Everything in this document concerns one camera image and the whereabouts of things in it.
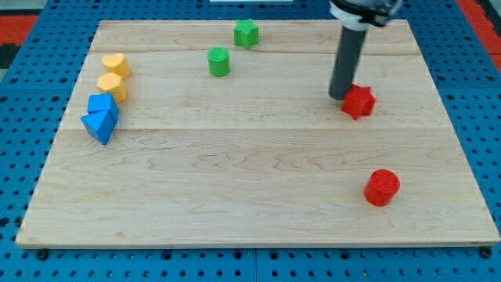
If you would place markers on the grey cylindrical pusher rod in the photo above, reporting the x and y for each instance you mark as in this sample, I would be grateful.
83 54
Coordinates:
346 62

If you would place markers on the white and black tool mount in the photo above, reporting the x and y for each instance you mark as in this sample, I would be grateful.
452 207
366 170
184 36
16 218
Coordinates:
358 15

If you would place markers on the red star block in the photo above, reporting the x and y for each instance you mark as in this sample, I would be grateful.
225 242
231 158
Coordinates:
359 101

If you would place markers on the green star block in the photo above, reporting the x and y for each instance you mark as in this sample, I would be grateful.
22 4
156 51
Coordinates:
245 33

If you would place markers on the green cylinder block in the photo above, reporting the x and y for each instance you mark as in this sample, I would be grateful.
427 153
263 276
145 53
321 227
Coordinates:
218 61

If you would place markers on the red cylinder block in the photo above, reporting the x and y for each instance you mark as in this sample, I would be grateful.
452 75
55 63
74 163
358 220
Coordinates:
381 187

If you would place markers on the wooden board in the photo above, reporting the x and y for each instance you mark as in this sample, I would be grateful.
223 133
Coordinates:
259 158

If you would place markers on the yellow heart block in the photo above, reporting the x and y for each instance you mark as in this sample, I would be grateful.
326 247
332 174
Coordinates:
116 63

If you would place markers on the blue cube block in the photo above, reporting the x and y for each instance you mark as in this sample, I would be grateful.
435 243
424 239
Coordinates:
103 102

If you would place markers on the blue triangle block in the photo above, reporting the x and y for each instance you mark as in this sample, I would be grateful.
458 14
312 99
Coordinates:
100 125

